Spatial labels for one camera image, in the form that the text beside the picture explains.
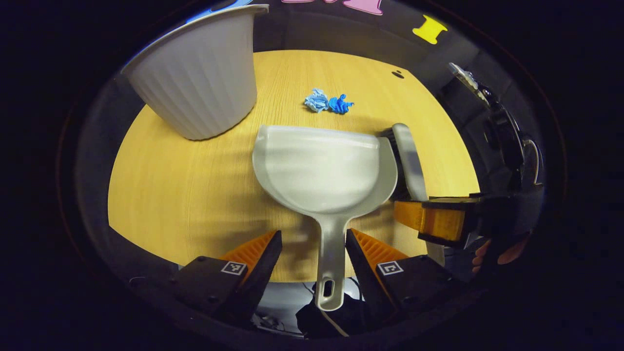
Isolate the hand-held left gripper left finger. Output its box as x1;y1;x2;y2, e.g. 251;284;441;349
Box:
168;230;283;325

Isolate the wooden desktop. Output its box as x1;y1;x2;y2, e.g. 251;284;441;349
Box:
107;50;481;283

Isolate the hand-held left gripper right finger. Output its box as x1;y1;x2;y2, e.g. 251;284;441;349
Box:
345;228;461;320

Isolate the white plastic dustpan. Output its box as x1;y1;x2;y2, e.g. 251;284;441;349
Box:
252;124;398;312

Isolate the white ribbed garbage bin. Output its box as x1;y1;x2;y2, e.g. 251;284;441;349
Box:
121;4;270;141

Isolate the small white broom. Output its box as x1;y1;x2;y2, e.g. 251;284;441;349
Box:
379;123;447;268

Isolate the light blue paper trash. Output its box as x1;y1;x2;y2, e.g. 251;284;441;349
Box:
304;88;330;113

